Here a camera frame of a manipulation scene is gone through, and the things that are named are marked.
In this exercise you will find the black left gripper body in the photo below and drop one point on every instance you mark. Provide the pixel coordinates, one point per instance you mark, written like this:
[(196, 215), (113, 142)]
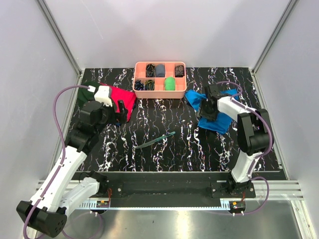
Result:
[(114, 117)]

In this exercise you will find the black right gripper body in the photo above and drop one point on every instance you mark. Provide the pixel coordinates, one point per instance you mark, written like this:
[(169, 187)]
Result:
[(210, 114)]

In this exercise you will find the bright blue napkin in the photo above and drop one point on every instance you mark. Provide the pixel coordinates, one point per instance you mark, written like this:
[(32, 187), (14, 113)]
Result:
[(223, 121)]

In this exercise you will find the teal plastic knife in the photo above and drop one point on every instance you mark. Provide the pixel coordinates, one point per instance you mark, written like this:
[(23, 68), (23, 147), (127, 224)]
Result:
[(154, 141)]

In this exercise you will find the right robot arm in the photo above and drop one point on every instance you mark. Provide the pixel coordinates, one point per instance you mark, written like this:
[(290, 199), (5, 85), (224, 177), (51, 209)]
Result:
[(254, 137)]

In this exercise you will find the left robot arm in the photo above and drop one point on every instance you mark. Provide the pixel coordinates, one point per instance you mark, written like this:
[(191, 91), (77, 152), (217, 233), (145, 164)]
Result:
[(48, 209)]

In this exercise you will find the pink folded cloth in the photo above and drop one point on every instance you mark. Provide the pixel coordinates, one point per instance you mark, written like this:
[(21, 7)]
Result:
[(128, 97)]

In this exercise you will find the navy striped rolled cloth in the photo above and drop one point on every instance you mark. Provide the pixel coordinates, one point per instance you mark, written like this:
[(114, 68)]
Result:
[(139, 85)]

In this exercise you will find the yellow floral rolled cloth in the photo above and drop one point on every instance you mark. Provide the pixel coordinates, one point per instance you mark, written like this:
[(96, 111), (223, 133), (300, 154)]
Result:
[(150, 85)]

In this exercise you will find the dark green baseball cap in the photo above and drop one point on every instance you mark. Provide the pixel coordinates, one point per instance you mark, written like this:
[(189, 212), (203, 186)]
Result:
[(84, 95)]

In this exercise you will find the pink divided organizer box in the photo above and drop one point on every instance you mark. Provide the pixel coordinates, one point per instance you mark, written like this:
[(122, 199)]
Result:
[(159, 91)]

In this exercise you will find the dark floral rolled cloth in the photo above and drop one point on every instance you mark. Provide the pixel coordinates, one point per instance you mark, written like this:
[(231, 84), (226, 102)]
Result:
[(150, 70)]

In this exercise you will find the green rolled cloth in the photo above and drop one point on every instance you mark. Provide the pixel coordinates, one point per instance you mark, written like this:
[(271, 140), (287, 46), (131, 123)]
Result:
[(169, 84)]

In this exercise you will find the brown patterned rolled cloth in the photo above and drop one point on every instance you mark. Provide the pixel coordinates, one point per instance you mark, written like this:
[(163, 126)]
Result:
[(179, 71)]

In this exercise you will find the grey rolled cloth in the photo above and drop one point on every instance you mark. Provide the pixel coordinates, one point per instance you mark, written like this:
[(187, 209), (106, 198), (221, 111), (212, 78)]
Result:
[(160, 70)]

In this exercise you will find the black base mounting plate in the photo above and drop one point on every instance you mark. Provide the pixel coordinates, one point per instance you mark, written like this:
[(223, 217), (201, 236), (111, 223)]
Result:
[(168, 189)]

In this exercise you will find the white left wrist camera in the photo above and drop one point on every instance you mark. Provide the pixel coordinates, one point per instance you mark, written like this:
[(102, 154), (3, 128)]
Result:
[(103, 95)]

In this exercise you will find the aluminium frame rail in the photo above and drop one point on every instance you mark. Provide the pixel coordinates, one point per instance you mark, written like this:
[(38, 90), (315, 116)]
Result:
[(58, 35)]

